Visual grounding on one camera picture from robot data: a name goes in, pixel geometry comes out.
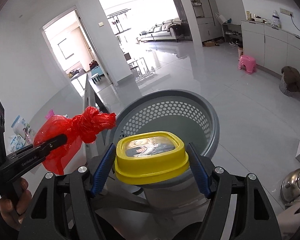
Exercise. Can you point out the pink plastic stool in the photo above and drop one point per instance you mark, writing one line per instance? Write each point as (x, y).
(248, 63)

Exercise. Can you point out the wet wipes packet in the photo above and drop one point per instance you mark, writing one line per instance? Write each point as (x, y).
(24, 135)

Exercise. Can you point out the white bottle on cabinet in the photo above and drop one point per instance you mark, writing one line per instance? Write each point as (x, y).
(276, 19)

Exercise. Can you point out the yellow lidded plastic container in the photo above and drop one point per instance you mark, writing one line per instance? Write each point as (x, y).
(150, 158)

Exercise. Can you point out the grey sofa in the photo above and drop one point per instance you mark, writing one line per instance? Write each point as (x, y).
(169, 30)

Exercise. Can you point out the red plastic bag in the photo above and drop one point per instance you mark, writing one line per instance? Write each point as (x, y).
(82, 128)

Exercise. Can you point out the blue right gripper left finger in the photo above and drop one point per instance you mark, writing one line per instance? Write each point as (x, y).
(101, 174)

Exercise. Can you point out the white low cabinet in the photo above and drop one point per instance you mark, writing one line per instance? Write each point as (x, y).
(272, 48)

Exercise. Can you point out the brown cloth on basket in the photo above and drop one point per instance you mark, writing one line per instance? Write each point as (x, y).
(290, 81)

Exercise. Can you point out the grey perforated trash basket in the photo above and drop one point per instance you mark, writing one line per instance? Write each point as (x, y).
(188, 116)

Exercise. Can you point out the stainless steel kettle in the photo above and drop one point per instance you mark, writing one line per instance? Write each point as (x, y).
(290, 186)

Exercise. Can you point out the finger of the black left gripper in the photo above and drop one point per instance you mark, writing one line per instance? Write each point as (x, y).
(22, 161)

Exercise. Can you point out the blue kids table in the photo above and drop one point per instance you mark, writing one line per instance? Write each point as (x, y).
(96, 74)

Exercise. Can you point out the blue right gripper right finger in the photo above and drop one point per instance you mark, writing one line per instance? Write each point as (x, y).
(198, 170)

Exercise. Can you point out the shoe rack with shoes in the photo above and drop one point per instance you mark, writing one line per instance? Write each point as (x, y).
(232, 34)

